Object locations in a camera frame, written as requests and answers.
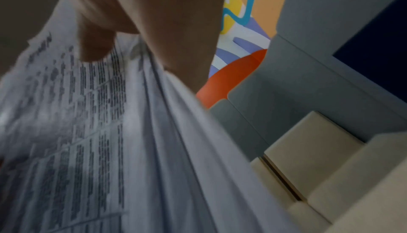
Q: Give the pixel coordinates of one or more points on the colourful wall mural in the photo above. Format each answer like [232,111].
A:
[235,76]

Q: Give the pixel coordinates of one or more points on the beige cushioned chair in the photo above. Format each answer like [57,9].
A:
[286,206]
[314,146]

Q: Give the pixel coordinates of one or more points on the stack of printed paper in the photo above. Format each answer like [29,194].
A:
[95,126]

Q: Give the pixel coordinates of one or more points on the person's right hand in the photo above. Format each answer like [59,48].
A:
[159,13]

